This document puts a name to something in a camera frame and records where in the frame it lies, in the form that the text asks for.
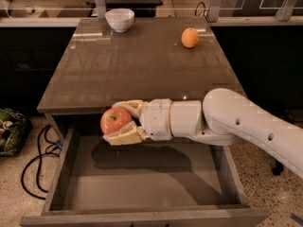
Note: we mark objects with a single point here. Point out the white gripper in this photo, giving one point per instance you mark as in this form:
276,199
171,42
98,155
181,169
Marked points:
155,118

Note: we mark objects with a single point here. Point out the red apple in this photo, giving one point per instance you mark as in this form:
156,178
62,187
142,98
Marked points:
114,119

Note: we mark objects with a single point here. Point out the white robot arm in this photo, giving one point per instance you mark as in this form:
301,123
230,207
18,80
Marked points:
219,119

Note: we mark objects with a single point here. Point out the grey drawer cabinet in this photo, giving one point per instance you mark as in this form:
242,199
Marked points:
100,67

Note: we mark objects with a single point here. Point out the open grey top drawer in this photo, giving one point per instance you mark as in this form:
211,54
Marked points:
165,184

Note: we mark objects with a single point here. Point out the orange fruit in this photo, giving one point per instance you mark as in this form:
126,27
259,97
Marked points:
190,37

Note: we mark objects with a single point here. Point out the white bowl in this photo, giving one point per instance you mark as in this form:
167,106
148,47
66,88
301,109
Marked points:
120,20

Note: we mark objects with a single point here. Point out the basket of items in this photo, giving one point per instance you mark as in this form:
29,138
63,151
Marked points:
14,130

